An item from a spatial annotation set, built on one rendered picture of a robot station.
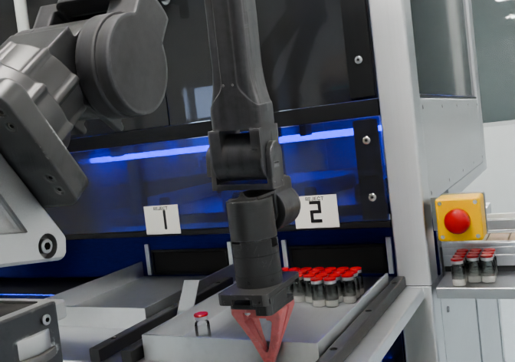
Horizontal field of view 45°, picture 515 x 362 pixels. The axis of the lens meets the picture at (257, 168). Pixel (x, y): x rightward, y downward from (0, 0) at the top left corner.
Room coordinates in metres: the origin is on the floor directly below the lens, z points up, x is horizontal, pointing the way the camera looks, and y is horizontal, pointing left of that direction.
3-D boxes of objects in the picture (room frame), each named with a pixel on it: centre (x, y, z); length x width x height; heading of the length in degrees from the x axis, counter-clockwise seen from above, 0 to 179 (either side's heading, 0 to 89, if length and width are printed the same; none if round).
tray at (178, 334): (0.94, -0.01, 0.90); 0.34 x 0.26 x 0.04; 154
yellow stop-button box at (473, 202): (1.05, -0.33, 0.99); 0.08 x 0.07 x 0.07; 154
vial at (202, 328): (0.88, 0.10, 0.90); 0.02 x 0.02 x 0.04
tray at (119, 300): (1.20, 0.25, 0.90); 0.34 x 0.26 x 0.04; 154
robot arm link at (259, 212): (0.76, 0.01, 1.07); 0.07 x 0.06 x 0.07; 156
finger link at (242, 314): (0.76, 0.01, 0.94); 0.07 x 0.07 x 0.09; 64
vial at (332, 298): (1.00, -0.10, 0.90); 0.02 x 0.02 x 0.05
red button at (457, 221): (1.01, -0.31, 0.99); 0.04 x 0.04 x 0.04; 64
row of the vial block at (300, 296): (1.04, -0.06, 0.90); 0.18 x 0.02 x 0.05; 64
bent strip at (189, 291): (0.99, 0.16, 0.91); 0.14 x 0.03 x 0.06; 154
